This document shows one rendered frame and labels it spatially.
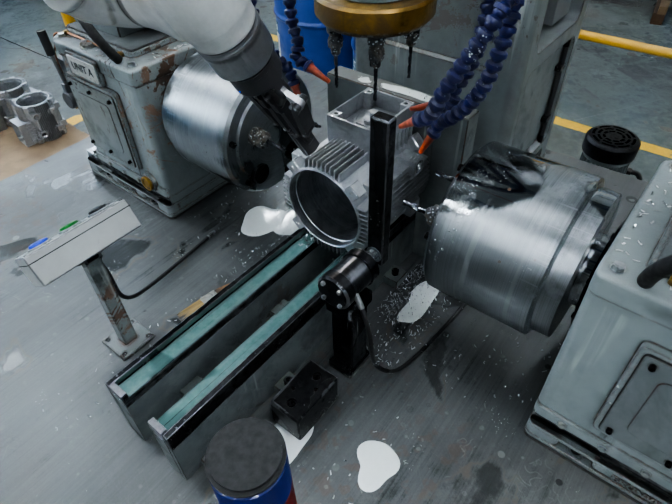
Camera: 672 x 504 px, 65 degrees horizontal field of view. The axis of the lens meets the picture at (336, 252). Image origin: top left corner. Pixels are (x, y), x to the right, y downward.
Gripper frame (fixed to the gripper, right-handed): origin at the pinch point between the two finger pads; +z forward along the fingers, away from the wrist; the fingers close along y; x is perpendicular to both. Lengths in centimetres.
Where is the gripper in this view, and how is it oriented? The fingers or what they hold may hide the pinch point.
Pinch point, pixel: (304, 138)
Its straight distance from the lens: 90.6
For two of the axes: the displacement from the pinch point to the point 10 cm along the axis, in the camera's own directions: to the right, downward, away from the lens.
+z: 3.3, 3.5, 8.8
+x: -5.2, 8.4, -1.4
